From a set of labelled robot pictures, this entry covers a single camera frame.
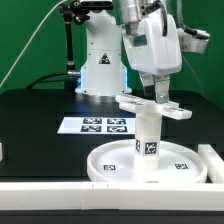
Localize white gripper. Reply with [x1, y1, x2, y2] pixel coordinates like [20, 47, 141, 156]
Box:
[123, 12, 182, 103]

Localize white cross table base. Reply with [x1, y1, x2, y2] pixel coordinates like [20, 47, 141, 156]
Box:
[115, 94, 192, 120]

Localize white round table top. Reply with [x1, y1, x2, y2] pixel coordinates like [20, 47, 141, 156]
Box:
[87, 139, 207, 184]

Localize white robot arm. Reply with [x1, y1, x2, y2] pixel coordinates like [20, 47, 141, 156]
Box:
[79, 0, 210, 103]

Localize white marker sheet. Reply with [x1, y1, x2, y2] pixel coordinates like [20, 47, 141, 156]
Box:
[57, 117, 135, 135]

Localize white right fence bar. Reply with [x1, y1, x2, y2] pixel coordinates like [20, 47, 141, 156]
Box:
[198, 144, 224, 184]

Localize white fence bar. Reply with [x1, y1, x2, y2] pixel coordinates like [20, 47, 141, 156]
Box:
[0, 182, 224, 211]
[198, 144, 224, 184]

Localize white front fence bar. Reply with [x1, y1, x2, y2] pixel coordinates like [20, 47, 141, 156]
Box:
[0, 182, 224, 211]

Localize white left fence piece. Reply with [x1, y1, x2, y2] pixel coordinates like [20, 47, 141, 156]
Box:
[0, 142, 3, 162]

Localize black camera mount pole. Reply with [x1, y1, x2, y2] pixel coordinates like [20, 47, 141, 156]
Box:
[59, 0, 90, 95]

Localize black camera on mount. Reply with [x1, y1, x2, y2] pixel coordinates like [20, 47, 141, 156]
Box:
[71, 0, 113, 10]

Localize black cables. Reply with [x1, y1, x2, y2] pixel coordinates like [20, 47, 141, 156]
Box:
[25, 72, 70, 90]

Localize white cable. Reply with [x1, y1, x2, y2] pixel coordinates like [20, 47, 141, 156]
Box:
[0, 0, 68, 90]

